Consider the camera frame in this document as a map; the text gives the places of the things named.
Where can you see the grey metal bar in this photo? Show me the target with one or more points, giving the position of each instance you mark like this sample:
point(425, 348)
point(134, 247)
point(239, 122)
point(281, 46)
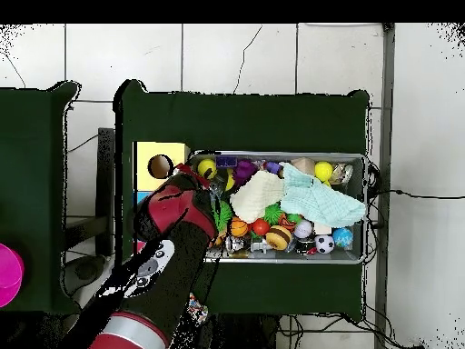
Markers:
point(385, 109)

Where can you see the black and white football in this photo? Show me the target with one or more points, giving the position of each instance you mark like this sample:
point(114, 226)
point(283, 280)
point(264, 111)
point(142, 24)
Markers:
point(324, 244)

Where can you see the mint green cloth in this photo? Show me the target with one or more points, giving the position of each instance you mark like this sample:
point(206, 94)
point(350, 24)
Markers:
point(319, 200)

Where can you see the colourful packet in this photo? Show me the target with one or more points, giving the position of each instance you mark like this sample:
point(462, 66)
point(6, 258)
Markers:
point(199, 312)

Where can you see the wooden box with three holes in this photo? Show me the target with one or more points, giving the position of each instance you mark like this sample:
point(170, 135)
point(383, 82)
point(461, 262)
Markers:
point(145, 180)

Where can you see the blue globe ball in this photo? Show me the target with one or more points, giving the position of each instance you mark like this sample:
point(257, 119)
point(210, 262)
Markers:
point(342, 237)

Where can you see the magenta plastic bowl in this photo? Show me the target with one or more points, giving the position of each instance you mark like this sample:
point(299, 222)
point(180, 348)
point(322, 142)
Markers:
point(9, 272)

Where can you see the large green spiky ball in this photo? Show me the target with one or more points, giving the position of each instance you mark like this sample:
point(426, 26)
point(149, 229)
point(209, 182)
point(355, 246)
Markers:
point(225, 216)

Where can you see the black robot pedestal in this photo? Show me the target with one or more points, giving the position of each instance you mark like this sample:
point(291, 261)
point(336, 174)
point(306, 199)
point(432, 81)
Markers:
point(236, 334)

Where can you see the purple rubber toy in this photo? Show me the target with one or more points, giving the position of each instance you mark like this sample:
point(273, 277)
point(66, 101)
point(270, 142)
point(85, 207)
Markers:
point(244, 171)

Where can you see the black upright panel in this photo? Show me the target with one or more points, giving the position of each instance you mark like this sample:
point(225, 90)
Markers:
point(105, 174)

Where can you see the toy burger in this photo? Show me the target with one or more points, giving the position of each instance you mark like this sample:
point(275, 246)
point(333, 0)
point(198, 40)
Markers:
point(278, 238)

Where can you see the cream white cloth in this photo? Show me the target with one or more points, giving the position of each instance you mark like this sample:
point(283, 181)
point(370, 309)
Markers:
point(258, 198)

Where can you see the crushed bottle with blue label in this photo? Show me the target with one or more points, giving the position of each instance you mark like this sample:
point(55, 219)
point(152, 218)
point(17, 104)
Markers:
point(215, 187)

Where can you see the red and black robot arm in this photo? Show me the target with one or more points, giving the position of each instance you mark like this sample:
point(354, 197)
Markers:
point(170, 211)

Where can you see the dark green tablecloth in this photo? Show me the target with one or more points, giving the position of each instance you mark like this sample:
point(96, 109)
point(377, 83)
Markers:
point(32, 163)
point(236, 120)

